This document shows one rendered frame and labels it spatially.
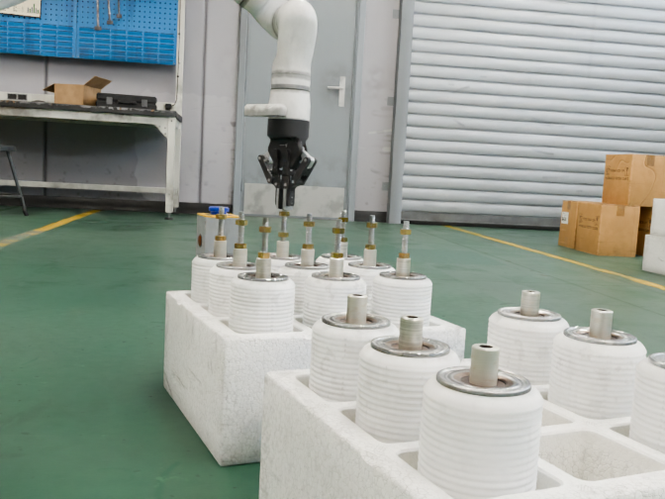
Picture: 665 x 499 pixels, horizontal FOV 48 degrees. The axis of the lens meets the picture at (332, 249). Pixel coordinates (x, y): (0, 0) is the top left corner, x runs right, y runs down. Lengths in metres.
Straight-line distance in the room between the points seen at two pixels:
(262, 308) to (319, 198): 5.11
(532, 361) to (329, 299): 0.34
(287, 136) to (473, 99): 5.13
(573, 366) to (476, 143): 5.63
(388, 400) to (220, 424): 0.42
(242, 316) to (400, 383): 0.44
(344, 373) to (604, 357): 0.27
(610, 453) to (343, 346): 0.28
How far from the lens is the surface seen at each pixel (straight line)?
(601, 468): 0.78
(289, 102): 1.32
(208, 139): 6.13
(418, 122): 6.26
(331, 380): 0.79
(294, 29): 1.33
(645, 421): 0.76
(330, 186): 6.17
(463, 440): 0.59
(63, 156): 6.25
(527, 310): 0.94
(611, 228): 4.65
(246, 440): 1.08
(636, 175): 4.70
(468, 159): 6.37
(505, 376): 0.64
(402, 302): 1.16
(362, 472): 0.66
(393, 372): 0.68
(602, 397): 0.83
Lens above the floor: 0.42
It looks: 6 degrees down
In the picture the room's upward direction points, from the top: 3 degrees clockwise
